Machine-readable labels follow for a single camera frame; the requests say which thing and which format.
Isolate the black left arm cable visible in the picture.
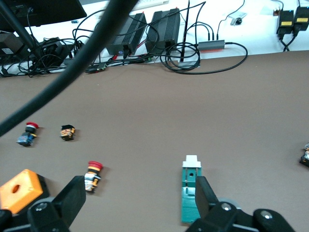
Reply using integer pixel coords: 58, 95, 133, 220
0, 0, 140, 137

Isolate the red mushroom button blue block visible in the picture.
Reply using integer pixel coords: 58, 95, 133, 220
16, 122, 39, 147

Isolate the grey usb hub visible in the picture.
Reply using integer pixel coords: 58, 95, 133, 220
197, 39, 227, 53

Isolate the red mushroom button orange block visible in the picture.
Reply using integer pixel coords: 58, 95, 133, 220
84, 160, 104, 193

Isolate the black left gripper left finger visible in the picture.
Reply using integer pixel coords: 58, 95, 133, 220
0, 175, 87, 232

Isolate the small green circuit board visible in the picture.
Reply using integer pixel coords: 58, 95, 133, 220
84, 61, 109, 74

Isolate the small white black connector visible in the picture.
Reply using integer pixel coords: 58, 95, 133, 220
230, 12, 248, 27

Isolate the black computer monitor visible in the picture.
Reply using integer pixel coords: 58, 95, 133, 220
0, 0, 87, 28

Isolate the black equipment box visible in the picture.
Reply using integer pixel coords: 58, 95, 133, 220
0, 32, 24, 58
35, 37, 71, 69

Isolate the green load switch white handle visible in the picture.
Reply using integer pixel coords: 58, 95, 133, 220
180, 154, 203, 224

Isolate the orange button enclosure box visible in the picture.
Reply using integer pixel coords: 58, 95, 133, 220
0, 169, 50, 215

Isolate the black pushbutton orange block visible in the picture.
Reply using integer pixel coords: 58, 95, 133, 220
300, 143, 309, 168

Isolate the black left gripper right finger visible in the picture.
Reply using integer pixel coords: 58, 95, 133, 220
185, 176, 296, 232

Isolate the orange contact block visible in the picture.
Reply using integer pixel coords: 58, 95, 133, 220
59, 124, 76, 142

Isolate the black adapter yellow label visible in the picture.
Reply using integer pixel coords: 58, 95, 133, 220
276, 9, 295, 37
293, 5, 309, 34

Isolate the looped black cable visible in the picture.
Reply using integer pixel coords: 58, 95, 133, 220
160, 41, 249, 75

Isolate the black power supply box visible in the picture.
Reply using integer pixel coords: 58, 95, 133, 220
105, 12, 148, 57
145, 8, 181, 54

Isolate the black antenna stick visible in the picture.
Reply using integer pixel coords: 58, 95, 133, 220
180, 0, 192, 64

